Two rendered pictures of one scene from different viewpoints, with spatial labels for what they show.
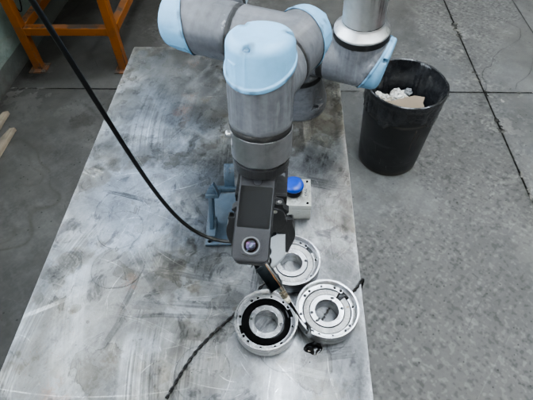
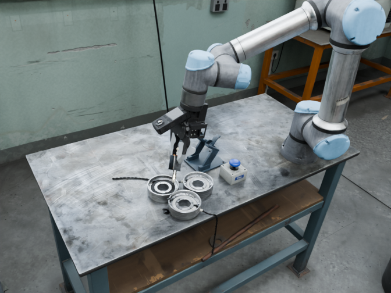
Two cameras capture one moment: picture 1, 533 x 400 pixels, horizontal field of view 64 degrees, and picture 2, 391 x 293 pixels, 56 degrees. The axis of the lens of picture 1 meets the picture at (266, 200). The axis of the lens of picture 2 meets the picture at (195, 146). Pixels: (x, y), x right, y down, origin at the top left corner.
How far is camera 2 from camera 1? 0.82 m
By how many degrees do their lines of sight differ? 40
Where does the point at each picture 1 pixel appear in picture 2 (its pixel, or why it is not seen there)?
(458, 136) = not seen: outside the picture
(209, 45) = not seen: hidden behind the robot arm
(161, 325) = (138, 164)
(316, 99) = (303, 154)
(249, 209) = (170, 114)
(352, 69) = (312, 138)
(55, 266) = (138, 128)
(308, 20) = (236, 67)
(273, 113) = (189, 79)
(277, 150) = (188, 96)
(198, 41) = not seen: hidden behind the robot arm
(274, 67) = (194, 62)
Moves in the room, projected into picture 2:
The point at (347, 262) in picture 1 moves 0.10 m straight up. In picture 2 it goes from (220, 207) to (223, 184)
